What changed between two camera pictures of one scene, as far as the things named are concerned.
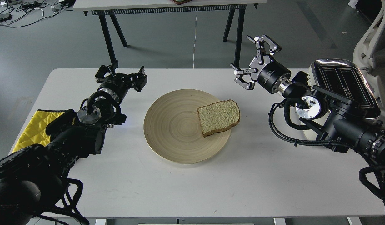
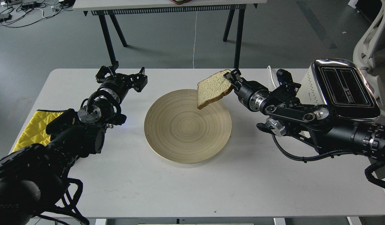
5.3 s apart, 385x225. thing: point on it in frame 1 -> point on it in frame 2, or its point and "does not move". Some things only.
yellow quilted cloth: (34, 132) does not move
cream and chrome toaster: (346, 79) does not move
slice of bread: (218, 116) -> (213, 88)
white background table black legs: (103, 7) does not move
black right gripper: (266, 73) -> (250, 93)
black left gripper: (117, 84) does not move
